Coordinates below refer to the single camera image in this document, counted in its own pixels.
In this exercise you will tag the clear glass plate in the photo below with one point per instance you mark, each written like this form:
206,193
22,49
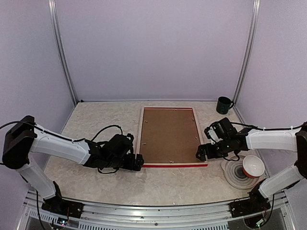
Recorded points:
233,171

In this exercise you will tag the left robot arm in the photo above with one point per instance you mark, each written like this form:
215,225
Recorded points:
26,137

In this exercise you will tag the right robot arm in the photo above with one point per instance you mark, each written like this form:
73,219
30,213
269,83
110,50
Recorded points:
225,139

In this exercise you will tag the aluminium post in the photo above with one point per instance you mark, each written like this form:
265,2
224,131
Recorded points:
60,48
248,49

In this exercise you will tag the right aluminium post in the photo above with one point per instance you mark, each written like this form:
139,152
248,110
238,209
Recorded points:
248,49

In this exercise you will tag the front aluminium rail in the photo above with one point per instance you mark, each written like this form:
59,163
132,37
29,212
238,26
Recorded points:
100,216

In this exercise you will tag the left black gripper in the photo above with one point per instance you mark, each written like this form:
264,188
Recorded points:
130,165

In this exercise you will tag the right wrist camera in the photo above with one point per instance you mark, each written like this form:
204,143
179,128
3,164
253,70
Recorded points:
211,134

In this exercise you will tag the dark green mug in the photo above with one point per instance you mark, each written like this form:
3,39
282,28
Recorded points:
224,104

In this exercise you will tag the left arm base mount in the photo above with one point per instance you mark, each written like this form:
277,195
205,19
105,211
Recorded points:
67,208

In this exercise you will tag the left aluminium post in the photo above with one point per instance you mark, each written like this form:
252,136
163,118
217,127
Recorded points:
60,48

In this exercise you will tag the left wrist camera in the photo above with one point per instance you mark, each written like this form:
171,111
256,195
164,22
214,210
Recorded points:
130,136

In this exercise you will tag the brown backing board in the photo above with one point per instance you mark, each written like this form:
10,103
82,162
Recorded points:
169,135

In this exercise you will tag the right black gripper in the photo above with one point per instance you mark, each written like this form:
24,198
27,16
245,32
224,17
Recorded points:
201,148

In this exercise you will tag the white orange bowl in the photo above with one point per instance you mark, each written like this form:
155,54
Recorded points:
253,167

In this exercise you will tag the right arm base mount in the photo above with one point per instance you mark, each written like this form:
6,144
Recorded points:
246,207

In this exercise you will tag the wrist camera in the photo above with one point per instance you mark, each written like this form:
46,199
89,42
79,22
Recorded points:
130,136
211,134

